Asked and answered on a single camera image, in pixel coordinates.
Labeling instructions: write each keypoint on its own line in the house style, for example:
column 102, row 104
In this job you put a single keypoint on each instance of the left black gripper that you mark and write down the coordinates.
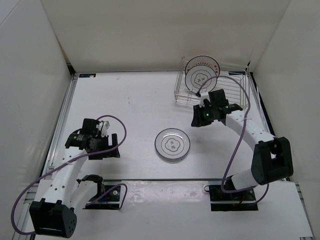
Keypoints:
column 114, row 153

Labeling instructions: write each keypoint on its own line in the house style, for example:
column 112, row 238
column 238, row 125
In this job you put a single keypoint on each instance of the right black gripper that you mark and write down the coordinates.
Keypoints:
column 198, row 120

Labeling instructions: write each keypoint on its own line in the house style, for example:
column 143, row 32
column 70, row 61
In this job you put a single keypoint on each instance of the white green-rimmed plate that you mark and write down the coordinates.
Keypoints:
column 200, row 75
column 172, row 144

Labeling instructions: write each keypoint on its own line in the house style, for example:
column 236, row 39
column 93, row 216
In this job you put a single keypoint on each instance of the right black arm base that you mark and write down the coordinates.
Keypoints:
column 230, row 202

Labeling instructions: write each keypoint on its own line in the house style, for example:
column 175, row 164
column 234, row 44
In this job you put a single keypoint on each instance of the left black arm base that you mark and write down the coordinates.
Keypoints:
column 108, row 197

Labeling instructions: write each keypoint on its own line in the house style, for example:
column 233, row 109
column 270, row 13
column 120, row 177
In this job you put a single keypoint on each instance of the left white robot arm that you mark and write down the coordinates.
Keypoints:
column 55, row 214

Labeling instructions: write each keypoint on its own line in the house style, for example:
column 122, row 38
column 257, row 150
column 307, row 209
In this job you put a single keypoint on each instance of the orange sunburst pattern plate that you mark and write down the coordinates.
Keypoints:
column 203, row 60

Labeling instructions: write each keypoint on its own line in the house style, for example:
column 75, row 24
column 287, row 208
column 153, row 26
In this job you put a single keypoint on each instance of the blue table label sticker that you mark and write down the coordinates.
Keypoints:
column 87, row 75

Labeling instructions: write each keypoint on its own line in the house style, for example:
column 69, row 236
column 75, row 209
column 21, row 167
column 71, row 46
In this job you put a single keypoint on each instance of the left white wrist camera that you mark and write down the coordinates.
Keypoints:
column 103, row 128

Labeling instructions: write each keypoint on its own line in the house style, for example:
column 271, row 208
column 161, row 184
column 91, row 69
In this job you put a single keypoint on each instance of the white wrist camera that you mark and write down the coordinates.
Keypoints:
column 103, row 128
column 204, row 99

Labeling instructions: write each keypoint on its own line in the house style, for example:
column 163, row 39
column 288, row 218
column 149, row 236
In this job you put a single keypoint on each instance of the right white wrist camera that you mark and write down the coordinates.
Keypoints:
column 204, row 99

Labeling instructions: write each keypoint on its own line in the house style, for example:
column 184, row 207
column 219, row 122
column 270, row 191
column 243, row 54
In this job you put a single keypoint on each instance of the metal wire dish rack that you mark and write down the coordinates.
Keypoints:
column 234, row 81

